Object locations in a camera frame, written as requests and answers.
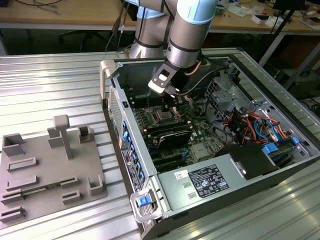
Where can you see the thin metal locking lever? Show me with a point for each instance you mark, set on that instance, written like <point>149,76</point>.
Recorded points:
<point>149,103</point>

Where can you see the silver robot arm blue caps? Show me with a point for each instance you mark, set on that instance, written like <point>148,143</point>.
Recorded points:
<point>185,30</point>

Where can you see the black RAM slot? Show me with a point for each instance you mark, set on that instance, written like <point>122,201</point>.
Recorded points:
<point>155,99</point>
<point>155,96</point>
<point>155,105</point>
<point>170,125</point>
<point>155,102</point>
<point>170,128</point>

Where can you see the CPU socket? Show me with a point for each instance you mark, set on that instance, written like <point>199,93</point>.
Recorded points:
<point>153,115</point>

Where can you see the black expansion slot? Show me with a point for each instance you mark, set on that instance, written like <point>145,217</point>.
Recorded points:
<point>170,167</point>
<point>167,160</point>

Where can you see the silver perforated drive cage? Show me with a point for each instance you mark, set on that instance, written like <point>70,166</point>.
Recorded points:
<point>225,100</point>

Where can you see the black expansion card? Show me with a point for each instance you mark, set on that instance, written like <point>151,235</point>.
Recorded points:
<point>175,140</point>

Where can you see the green motherboard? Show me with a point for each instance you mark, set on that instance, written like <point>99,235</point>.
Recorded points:
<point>205,137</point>

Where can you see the silver chipset heat sink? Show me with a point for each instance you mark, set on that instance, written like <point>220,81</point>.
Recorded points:
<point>200,151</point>

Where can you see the black office chair base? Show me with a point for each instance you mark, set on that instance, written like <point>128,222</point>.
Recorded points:
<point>86,35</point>

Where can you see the white box black lid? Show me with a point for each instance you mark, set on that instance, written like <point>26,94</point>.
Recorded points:
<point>270,22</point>

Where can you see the silver power supply unit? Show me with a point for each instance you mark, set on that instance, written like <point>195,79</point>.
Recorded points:
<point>172,192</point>

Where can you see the blue disk carrier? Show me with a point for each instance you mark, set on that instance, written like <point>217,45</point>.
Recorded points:
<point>271,149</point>

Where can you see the black equipment box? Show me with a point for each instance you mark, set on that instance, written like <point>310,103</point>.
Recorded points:
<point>305,85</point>

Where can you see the black monitor stand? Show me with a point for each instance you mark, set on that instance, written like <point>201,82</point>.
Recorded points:
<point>285,3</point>

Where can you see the black and silver PC case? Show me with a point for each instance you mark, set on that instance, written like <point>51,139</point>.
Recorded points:
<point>250,197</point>

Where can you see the grey parts rack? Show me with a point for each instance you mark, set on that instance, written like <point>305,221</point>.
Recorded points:
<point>50,160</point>

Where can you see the green RAM stick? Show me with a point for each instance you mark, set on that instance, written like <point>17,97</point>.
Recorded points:
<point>53,185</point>

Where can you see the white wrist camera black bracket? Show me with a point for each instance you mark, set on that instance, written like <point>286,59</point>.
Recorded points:
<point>158,87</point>

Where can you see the wooden desk white frame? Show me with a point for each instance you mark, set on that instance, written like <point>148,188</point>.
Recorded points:
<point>62,15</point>

